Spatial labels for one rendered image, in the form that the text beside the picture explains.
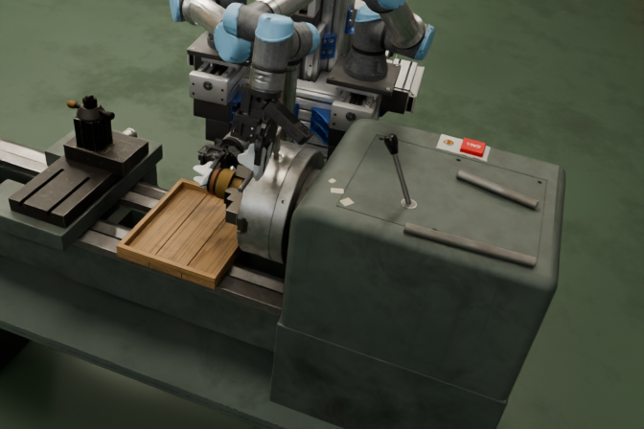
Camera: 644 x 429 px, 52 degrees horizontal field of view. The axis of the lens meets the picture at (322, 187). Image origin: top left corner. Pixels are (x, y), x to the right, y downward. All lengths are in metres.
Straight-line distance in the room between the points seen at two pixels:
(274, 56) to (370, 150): 0.43
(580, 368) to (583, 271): 0.66
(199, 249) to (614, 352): 2.02
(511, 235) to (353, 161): 0.42
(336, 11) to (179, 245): 1.01
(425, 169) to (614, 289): 2.06
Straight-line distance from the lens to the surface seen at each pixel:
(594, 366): 3.15
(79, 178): 2.05
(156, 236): 1.95
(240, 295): 1.80
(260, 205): 1.61
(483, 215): 1.55
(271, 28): 1.37
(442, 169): 1.67
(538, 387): 2.96
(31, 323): 2.24
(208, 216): 2.01
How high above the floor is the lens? 2.15
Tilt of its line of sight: 36 degrees down
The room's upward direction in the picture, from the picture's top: 7 degrees clockwise
